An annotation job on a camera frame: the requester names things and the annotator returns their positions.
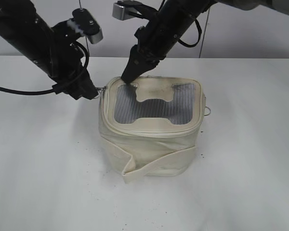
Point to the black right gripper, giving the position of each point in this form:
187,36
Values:
142,58

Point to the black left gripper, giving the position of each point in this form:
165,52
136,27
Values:
69,62

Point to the cream zippered bag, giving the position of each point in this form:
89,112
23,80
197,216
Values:
150,127

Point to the silver ring zipper pull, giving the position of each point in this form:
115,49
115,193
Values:
207,110

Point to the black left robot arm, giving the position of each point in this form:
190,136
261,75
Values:
25,30

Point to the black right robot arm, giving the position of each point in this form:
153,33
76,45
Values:
164,28

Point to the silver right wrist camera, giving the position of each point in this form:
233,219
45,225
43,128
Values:
126,9

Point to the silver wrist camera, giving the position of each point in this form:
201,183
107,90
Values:
84,23
126,9

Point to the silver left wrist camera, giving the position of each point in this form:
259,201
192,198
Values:
84,23

